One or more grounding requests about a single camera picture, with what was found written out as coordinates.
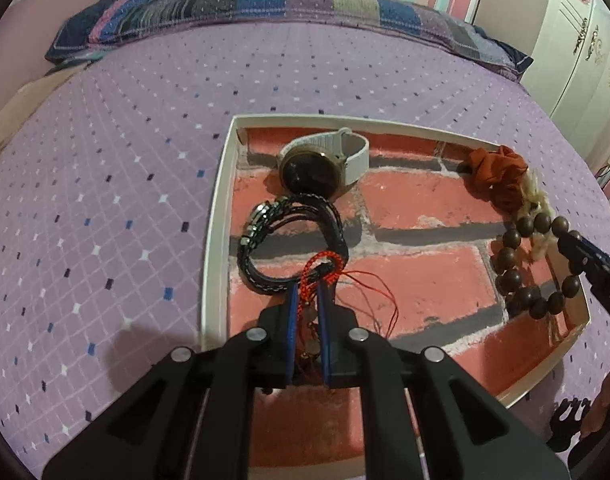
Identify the black braided bracelet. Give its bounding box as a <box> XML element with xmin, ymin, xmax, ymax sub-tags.
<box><xmin>237</xmin><ymin>194</ymin><xmax>350</xmax><ymax>295</ymax></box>

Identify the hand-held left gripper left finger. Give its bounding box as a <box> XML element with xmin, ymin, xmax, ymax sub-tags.
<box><xmin>41</xmin><ymin>280</ymin><xmax>306</xmax><ymax>480</ymax></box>

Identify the black hair claw clip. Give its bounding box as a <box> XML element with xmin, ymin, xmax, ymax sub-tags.
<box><xmin>546</xmin><ymin>397</ymin><xmax>593</xmax><ymax>453</ymax></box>

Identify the patchwork striped pillow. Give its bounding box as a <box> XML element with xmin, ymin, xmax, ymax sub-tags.
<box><xmin>45</xmin><ymin>0</ymin><xmax>535</xmax><ymax>81</ymax></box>

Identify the beige cloth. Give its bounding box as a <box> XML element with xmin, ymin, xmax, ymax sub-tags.
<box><xmin>0</xmin><ymin>62</ymin><xmax>93</xmax><ymax>171</ymax></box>

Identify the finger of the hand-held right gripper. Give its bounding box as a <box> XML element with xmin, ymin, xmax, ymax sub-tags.
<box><xmin>555</xmin><ymin>230</ymin><xmax>610</xmax><ymax>332</ymax></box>

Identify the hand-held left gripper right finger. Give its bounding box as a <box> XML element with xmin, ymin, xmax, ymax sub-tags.
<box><xmin>317</xmin><ymin>280</ymin><xmax>571</xmax><ymax>480</ymax></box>

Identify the brick-lined white tray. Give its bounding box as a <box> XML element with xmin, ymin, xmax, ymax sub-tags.
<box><xmin>201</xmin><ymin>114</ymin><xmax>591</xmax><ymax>480</ymax></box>

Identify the red string bracelet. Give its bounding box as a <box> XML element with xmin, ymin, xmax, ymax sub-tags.
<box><xmin>297</xmin><ymin>251</ymin><xmax>403</xmax><ymax>376</ymax></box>

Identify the white strap wristwatch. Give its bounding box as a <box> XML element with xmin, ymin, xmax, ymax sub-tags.
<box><xmin>277</xmin><ymin>127</ymin><xmax>371</xmax><ymax>198</ymax></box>

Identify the cream flower scrunchie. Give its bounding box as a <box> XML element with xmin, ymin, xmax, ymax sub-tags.
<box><xmin>515</xmin><ymin>170</ymin><xmax>556</xmax><ymax>261</ymax></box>

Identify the orange scrunchie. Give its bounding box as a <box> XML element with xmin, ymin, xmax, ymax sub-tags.
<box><xmin>457</xmin><ymin>146</ymin><xmax>531</xmax><ymax>213</ymax></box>

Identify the person's right hand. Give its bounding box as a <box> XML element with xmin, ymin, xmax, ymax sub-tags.
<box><xmin>582</xmin><ymin>345</ymin><xmax>610</xmax><ymax>437</ymax></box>

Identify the white wardrobe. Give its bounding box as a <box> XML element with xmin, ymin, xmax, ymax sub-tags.
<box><xmin>472</xmin><ymin>0</ymin><xmax>610</xmax><ymax>171</ymax></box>

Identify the pink padded headboard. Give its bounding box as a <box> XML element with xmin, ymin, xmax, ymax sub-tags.
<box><xmin>0</xmin><ymin>0</ymin><xmax>118</xmax><ymax>126</ymax></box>

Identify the brown wooden bead bracelet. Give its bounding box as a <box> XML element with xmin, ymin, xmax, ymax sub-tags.
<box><xmin>489</xmin><ymin>212</ymin><xmax>583</xmax><ymax>320</ymax></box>

